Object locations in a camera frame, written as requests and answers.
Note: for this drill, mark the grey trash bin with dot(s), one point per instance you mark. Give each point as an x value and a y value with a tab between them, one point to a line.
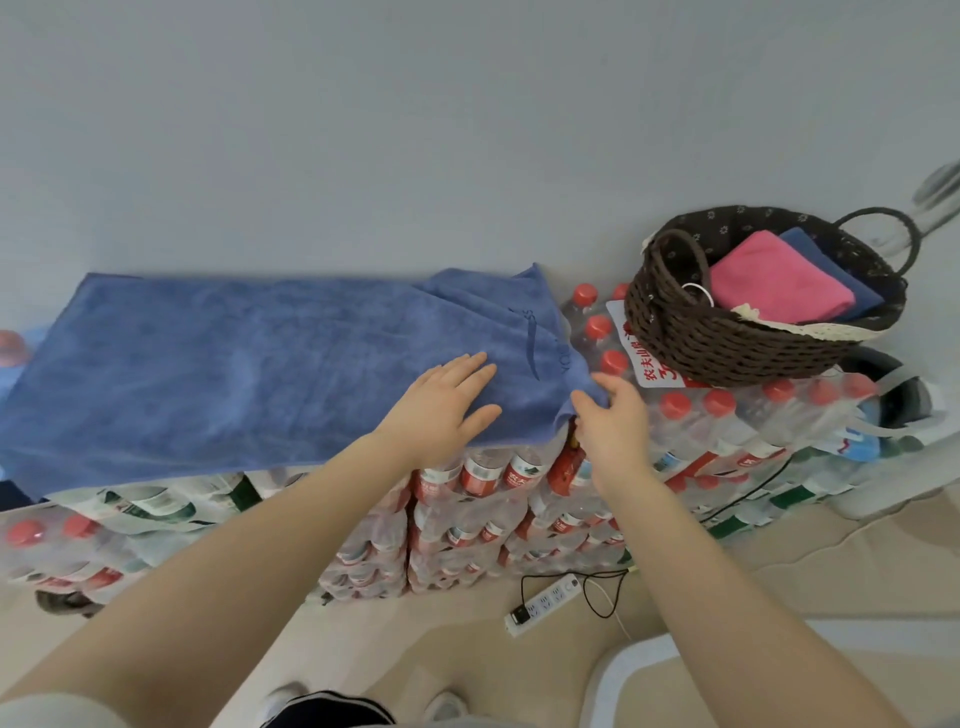
911	397

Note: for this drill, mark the white shirt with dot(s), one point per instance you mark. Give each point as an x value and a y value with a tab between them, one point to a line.
52	716

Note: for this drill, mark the black striped shorts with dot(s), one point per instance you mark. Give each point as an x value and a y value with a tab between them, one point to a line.
330	712

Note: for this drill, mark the clear jug with blue lid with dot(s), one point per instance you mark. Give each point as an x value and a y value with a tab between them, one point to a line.
11	352

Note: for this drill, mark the person's right shoe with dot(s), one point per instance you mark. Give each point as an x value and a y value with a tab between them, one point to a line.
446	709

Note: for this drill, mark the white gym frame grey panel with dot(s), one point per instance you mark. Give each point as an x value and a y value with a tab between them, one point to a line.
622	675

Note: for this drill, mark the person's right forearm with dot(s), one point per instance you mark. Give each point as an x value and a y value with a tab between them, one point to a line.
735	615

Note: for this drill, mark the stack of bottled water packs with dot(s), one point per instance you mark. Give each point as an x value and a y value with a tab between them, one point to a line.
465	540

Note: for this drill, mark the brown wicker basket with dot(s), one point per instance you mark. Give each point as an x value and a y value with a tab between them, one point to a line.
720	352

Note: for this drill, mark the white power strip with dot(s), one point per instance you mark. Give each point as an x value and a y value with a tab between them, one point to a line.
544	604

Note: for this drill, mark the person's left forearm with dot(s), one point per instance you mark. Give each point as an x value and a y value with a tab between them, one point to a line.
210	600

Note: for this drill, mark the person's left hand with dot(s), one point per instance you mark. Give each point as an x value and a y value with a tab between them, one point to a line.
431	420

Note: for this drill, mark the blue towel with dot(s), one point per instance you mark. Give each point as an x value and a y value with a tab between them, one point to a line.
847	277
225	375

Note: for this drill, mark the person's shoe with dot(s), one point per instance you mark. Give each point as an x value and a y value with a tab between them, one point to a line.
283	697
446	709

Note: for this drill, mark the person's right hand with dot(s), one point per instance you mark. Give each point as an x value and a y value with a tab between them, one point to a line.
615	442

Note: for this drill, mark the white zip tie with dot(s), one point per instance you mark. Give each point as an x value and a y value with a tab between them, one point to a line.
697	286

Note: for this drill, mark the person's left shoe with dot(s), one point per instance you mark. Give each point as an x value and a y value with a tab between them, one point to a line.
283	697

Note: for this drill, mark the pink towel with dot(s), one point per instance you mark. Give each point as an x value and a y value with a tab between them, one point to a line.
780	281

